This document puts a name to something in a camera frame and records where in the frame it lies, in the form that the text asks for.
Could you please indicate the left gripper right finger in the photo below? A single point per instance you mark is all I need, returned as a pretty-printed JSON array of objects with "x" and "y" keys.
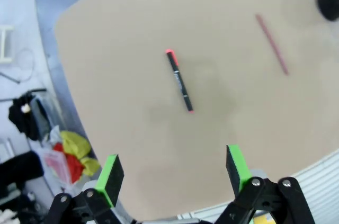
[{"x": 238, "y": 171}]

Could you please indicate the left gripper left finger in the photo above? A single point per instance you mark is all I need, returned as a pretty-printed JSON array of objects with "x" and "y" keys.
[{"x": 111, "y": 179}]

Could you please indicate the black marker pink caps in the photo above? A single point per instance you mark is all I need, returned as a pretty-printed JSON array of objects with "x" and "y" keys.
[{"x": 180, "y": 81}]

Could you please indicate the reddish brown pencil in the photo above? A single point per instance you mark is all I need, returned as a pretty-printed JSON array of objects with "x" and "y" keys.
[{"x": 271, "y": 44}]

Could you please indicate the black mesh pen holder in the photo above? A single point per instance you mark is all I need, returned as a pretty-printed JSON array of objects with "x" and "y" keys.
[{"x": 329, "y": 1}]

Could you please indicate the red cloth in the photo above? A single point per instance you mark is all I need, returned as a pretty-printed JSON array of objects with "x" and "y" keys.
[{"x": 71, "y": 167}]

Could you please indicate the yellow cloth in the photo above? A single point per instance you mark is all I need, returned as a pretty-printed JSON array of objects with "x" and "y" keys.
[{"x": 75, "y": 145}]

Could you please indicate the clear bag red print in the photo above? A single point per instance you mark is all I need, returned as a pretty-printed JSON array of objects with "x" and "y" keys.
[{"x": 57, "y": 165}]

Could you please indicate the black case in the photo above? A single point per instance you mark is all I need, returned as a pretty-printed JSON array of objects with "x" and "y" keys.
[{"x": 18, "y": 165}]

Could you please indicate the black garment pile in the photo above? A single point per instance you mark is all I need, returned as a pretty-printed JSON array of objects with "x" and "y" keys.
[{"x": 23, "y": 118}]

